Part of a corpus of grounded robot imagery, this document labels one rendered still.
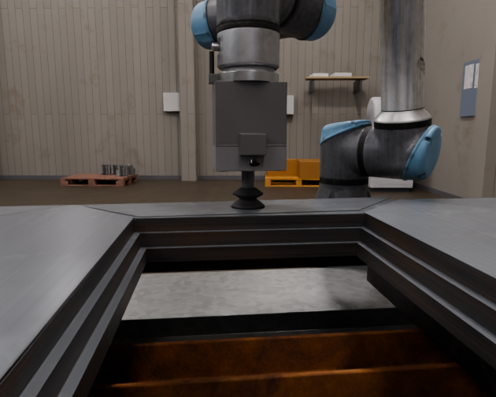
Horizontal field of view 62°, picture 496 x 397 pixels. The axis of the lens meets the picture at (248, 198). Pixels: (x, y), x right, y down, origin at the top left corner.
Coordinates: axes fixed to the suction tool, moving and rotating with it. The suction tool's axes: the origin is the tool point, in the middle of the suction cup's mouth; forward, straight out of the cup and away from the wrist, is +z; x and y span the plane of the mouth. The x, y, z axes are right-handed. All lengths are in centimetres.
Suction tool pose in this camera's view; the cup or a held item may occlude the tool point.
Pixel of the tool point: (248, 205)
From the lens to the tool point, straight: 52.1
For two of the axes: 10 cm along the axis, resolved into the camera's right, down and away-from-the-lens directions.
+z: 0.0, 9.9, 1.6
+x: -1.4, -1.6, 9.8
